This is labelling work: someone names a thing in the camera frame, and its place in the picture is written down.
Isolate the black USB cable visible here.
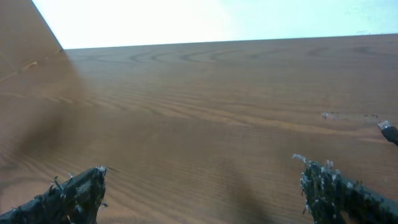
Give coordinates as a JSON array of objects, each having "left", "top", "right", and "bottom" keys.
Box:
[{"left": 377, "top": 119, "right": 398, "bottom": 147}]

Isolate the wooden side panel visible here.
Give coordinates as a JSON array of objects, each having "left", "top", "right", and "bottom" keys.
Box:
[{"left": 1, "top": 0, "right": 85, "bottom": 156}]

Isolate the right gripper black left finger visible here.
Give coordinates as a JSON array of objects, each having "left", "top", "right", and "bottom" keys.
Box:
[{"left": 1, "top": 166, "right": 108, "bottom": 224}]

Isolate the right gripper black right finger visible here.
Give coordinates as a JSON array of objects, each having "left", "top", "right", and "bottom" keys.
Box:
[{"left": 292, "top": 154, "right": 397, "bottom": 224}]

